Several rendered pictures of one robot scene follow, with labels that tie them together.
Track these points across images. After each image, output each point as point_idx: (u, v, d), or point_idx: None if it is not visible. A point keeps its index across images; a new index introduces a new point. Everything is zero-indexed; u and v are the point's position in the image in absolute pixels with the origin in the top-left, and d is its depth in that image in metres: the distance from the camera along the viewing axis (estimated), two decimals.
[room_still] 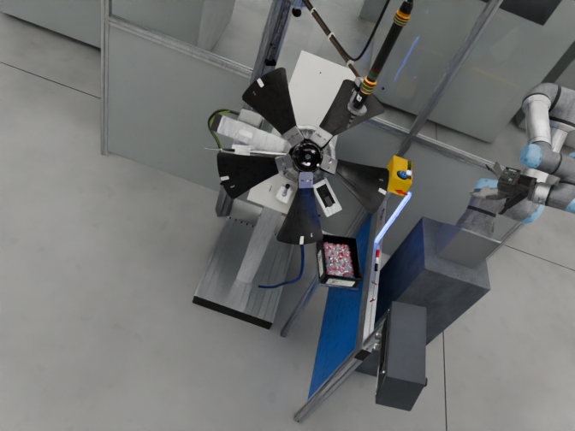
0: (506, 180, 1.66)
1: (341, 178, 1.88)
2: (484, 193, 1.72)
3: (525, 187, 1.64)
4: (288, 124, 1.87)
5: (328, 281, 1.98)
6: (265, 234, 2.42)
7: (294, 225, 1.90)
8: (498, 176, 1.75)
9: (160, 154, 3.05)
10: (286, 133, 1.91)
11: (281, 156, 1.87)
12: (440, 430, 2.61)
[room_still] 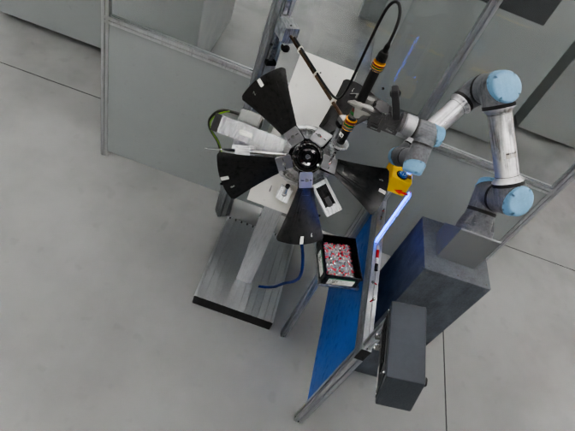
0: None
1: (341, 178, 1.88)
2: None
3: None
4: (288, 124, 1.87)
5: (328, 281, 1.98)
6: (265, 234, 2.42)
7: (294, 225, 1.90)
8: None
9: (160, 154, 3.05)
10: (286, 133, 1.91)
11: (281, 156, 1.87)
12: (440, 430, 2.61)
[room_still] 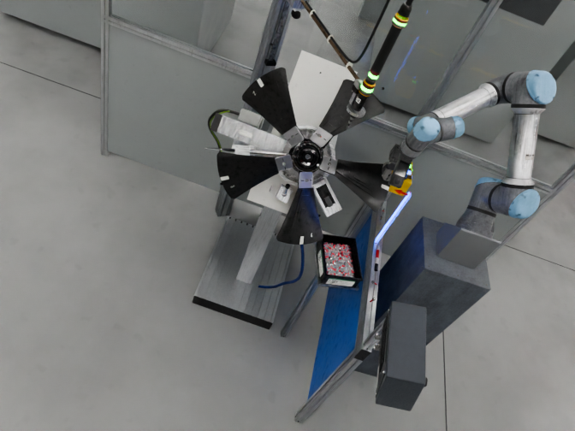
0: None
1: (341, 177, 1.88)
2: None
3: None
4: (288, 124, 1.87)
5: (328, 281, 1.98)
6: (265, 234, 2.42)
7: (294, 225, 1.90)
8: None
9: (160, 154, 3.05)
10: (286, 133, 1.91)
11: (281, 156, 1.87)
12: (440, 430, 2.61)
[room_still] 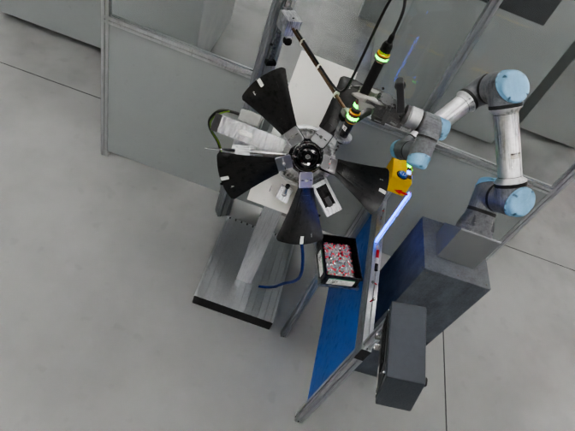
0: None
1: (298, 196, 1.89)
2: None
3: None
4: (331, 128, 1.87)
5: (328, 281, 1.98)
6: (265, 234, 2.42)
7: (237, 166, 1.87)
8: None
9: (160, 154, 3.05)
10: (322, 129, 1.91)
11: (299, 132, 1.86)
12: (440, 430, 2.61)
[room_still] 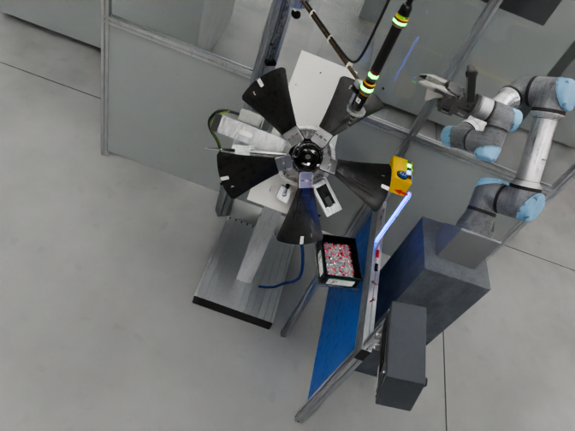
0: None
1: (298, 196, 1.89)
2: (431, 81, 1.61)
3: None
4: (331, 128, 1.87)
5: (328, 281, 1.98)
6: (265, 234, 2.42)
7: (237, 166, 1.87)
8: None
9: (160, 154, 3.05)
10: (322, 129, 1.91)
11: (299, 132, 1.86)
12: (440, 430, 2.61)
